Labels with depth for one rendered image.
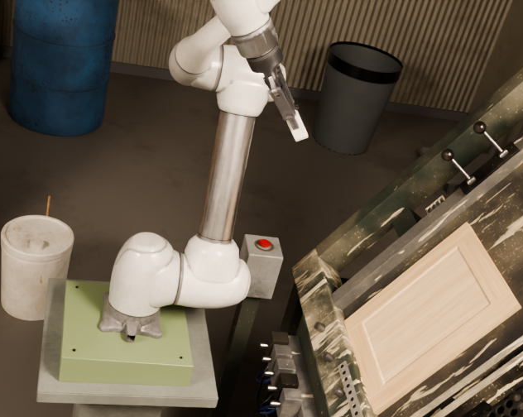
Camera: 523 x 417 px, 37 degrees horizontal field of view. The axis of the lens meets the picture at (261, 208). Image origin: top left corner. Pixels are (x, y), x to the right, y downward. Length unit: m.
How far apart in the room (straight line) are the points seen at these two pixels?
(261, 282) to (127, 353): 0.60
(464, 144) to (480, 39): 4.02
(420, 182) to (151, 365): 1.05
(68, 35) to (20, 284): 1.77
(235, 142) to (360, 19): 4.05
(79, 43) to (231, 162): 2.66
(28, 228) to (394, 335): 1.79
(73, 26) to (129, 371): 2.81
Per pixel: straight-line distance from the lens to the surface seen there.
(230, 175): 2.17
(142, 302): 2.23
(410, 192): 2.59
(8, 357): 3.38
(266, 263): 2.56
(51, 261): 3.34
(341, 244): 2.64
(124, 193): 4.48
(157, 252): 2.17
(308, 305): 2.55
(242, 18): 1.58
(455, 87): 6.64
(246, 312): 2.72
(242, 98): 2.12
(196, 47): 1.93
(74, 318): 2.31
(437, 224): 2.39
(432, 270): 2.30
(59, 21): 4.66
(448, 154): 2.34
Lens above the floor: 2.35
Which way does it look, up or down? 31 degrees down
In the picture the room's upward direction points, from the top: 15 degrees clockwise
